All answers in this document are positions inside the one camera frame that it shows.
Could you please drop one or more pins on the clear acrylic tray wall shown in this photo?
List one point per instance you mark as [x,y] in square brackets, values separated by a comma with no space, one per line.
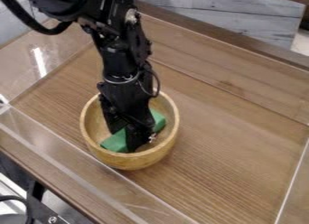
[81,177]

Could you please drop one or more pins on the brown wooden bowl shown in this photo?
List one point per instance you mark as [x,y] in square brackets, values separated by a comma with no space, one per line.
[93,132]

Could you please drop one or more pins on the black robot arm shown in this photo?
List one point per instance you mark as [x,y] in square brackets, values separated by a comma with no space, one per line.
[112,21]

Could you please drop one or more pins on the black table leg bracket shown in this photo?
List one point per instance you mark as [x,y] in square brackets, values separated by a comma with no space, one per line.
[41,215]

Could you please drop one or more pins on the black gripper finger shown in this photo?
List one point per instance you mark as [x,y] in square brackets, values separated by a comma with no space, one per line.
[137,134]
[113,120]

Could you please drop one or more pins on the green rectangular block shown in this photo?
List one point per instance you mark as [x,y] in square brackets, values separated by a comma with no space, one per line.
[115,142]

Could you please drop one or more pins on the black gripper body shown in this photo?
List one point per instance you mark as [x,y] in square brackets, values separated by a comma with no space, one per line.
[128,94]

